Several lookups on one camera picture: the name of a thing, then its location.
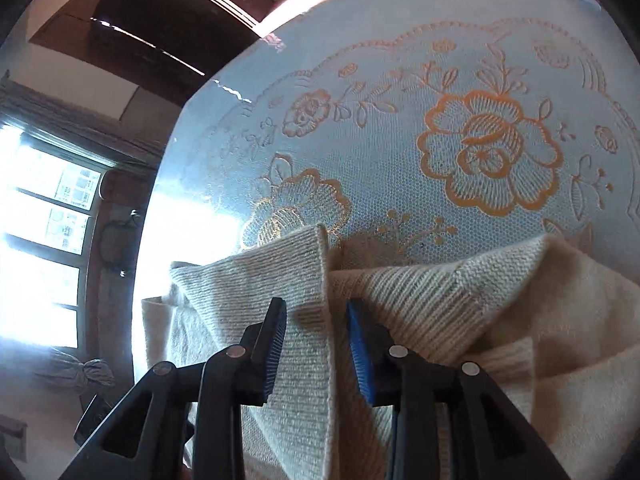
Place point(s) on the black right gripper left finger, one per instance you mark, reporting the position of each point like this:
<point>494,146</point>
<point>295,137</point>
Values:
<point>143,437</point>

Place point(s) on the blue floral lace tablecloth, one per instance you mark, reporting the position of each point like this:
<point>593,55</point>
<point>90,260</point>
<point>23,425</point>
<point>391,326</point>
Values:
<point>414,131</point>

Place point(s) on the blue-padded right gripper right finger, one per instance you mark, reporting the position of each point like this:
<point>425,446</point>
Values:
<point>446,420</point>

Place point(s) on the cream knitted sweater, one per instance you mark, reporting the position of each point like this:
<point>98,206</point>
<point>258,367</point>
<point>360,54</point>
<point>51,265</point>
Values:
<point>555,330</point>

